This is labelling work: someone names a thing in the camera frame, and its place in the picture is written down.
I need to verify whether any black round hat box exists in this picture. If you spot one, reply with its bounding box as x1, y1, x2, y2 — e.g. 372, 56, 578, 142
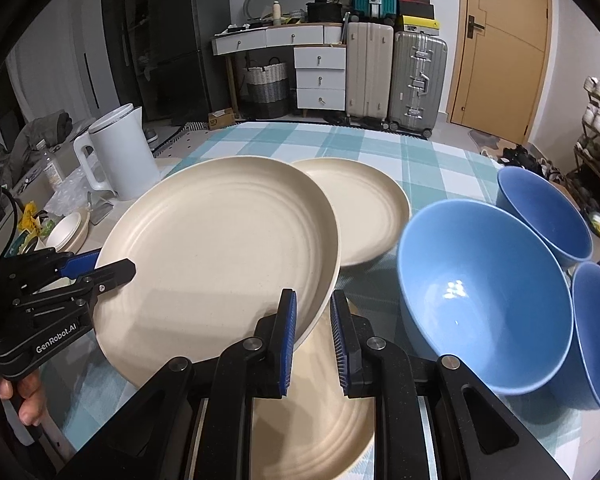
306, 2, 344, 24

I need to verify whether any yellow snack packet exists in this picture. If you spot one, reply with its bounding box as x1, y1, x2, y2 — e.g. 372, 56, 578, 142
20, 202, 44, 234

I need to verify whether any white electric kettle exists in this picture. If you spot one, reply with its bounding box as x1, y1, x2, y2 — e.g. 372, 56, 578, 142
73, 103, 162, 202

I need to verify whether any person's left hand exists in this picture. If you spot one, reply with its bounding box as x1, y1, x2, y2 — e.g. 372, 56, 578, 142
0, 369, 47, 427

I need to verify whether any zigzag patterned rug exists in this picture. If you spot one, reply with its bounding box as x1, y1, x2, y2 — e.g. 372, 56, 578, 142
152, 120, 241, 155

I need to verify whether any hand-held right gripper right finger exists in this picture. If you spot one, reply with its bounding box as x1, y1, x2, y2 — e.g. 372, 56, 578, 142
330, 290, 571, 480

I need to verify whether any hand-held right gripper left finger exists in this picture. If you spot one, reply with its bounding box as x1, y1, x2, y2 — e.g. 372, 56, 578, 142
55, 289, 299, 480

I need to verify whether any cream round plate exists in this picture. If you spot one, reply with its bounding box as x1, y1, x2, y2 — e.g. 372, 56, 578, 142
92, 156, 342, 390
291, 158, 412, 268
250, 321, 377, 480

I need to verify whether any wooden door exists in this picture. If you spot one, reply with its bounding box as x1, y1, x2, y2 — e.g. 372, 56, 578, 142
450, 0, 552, 145

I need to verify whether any black cable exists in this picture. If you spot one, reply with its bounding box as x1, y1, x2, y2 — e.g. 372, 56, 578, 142
0, 185, 22, 262

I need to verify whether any grey green jacket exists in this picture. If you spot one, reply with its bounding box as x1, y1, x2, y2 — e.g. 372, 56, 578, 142
2, 112, 75, 183

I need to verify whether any yellow black shoe box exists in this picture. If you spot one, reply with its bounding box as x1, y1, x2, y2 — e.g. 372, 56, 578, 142
395, 15, 440, 34

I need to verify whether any grey white woven basket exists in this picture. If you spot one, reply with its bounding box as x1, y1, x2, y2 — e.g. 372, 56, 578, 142
243, 60, 291, 119

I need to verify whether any teal plaid tablecloth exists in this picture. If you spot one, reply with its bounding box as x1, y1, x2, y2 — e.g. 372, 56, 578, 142
60, 121, 600, 480

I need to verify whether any clear plastic wrap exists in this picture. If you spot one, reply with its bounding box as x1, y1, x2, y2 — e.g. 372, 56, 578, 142
45, 165, 102, 217

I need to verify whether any blue bowl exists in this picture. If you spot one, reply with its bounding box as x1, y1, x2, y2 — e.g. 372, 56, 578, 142
397, 199, 575, 396
550, 261, 600, 413
496, 166, 594, 268

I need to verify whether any clear plastic bottle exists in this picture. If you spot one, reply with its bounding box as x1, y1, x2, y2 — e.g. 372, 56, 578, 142
35, 140, 69, 192

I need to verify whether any dark glass cabinet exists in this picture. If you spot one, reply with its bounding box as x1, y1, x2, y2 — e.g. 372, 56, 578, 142
100, 0, 153, 121

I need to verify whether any cluster of loose sneakers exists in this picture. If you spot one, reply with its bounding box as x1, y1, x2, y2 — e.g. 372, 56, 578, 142
480, 142, 567, 182

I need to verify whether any dark grey refrigerator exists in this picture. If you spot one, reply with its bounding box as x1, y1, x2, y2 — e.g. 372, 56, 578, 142
147, 0, 231, 123

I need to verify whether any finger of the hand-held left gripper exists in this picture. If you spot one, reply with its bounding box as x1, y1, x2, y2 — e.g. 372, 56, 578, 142
10, 258, 137, 322
2, 249, 103, 286

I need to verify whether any white vanity desk with drawers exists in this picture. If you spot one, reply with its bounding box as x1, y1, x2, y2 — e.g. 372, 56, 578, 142
212, 24, 348, 112

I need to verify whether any grey door mat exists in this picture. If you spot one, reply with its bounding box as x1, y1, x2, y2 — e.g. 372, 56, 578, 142
467, 129, 504, 149

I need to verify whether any silver suitcase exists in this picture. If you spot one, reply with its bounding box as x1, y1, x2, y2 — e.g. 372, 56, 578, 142
387, 31, 448, 138

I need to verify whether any small cardboard box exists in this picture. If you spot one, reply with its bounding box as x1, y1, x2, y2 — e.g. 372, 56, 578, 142
208, 108, 239, 132

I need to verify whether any beige suitcase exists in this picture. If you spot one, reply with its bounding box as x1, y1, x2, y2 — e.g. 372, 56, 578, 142
346, 21, 395, 125

